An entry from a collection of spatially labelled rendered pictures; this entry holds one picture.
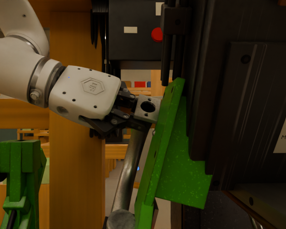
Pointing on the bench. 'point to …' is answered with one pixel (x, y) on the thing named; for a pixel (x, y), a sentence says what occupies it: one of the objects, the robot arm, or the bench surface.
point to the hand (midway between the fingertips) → (141, 115)
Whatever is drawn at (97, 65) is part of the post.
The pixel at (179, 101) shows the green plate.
